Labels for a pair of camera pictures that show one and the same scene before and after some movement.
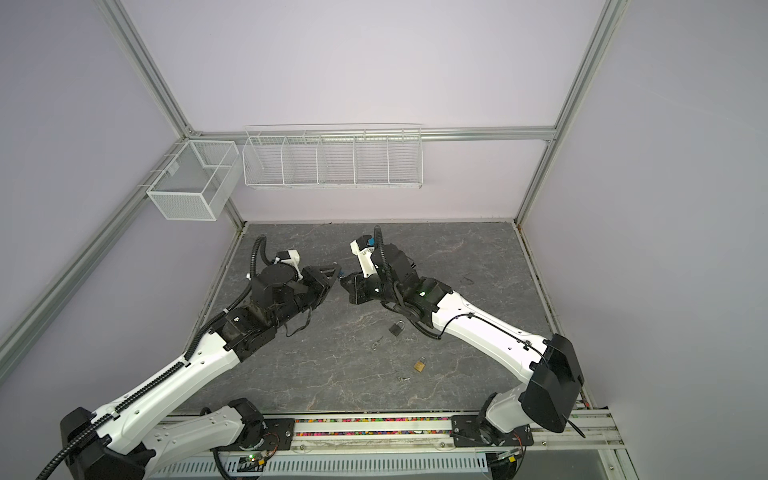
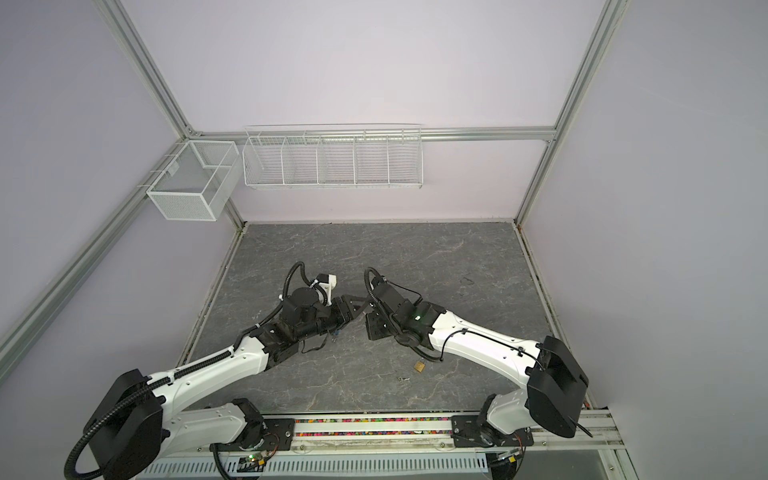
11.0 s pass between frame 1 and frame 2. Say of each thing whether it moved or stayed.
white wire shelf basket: stayed
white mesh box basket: stayed
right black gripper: moved
